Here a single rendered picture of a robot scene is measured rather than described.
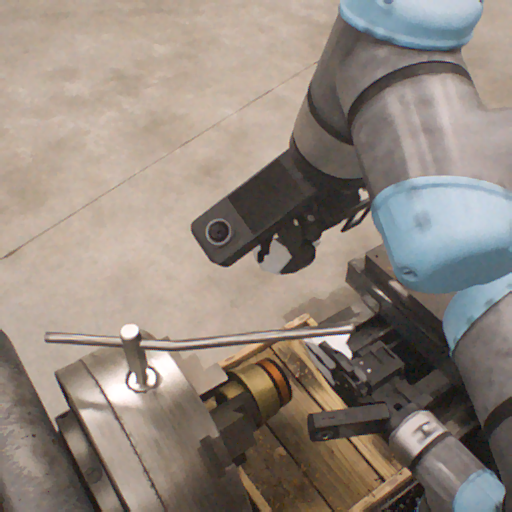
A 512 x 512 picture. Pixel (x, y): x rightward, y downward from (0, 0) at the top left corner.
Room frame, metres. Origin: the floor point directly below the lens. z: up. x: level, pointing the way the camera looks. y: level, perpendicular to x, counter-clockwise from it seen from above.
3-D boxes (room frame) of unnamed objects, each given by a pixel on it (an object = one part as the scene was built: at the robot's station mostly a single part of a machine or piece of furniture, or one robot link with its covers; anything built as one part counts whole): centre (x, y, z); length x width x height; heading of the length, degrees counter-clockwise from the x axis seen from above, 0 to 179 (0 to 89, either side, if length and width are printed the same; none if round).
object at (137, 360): (0.37, 0.13, 1.26); 0.02 x 0.02 x 0.12; 84
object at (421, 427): (0.37, -0.22, 1.09); 0.08 x 0.05 x 0.08; 124
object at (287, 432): (0.50, -0.08, 0.89); 0.36 x 0.30 x 0.04; 34
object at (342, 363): (0.48, -0.13, 1.10); 0.09 x 0.02 x 0.05; 34
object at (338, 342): (0.53, -0.12, 1.10); 0.09 x 0.06 x 0.03; 34
